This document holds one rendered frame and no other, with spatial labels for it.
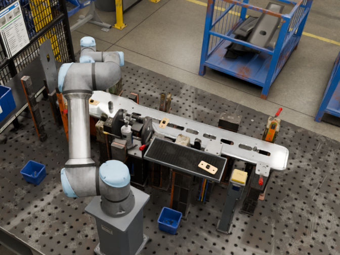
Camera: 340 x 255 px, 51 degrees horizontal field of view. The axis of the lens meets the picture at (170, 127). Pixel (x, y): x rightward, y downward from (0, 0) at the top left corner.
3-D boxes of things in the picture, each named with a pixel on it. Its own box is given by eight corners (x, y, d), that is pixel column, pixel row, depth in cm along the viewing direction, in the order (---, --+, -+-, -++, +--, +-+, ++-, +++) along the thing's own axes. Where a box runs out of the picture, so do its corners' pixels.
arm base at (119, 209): (122, 223, 150) (121, 210, 143) (92, 207, 155) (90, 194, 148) (141, 197, 160) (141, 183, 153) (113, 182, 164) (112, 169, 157)
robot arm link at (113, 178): (131, 200, 147) (130, 180, 137) (97, 202, 145) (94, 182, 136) (130, 176, 155) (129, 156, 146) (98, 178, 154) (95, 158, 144)
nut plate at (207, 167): (217, 169, 165) (218, 167, 164) (213, 174, 163) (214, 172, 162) (202, 161, 168) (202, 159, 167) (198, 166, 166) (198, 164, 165)
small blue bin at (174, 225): (181, 221, 197) (182, 212, 191) (175, 237, 190) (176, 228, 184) (163, 215, 199) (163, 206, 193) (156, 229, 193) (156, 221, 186)
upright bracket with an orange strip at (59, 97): (73, 147, 231) (60, 86, 195) (72, 149, 230) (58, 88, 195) (69, 146, 231) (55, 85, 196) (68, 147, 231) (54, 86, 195)
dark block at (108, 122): (121, 167, 221) (117, 118, 191) (116, 176, 216) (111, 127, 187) (114, 165, 222) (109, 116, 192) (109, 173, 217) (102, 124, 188)
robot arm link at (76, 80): (99, 198, 139) (94, 58, 142) (59, 200, 137) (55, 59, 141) (101, 194, 151) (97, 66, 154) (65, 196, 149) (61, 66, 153)
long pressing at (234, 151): (290, 145, 201) (291, 143, 200) (285, 175, 186) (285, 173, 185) (73, 83, 231) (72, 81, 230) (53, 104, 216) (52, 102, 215)
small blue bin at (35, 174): (48, 174, 215) (45, 165, 209) (39, 187, 208) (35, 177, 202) (33, 169, 217) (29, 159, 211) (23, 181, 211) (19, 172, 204)
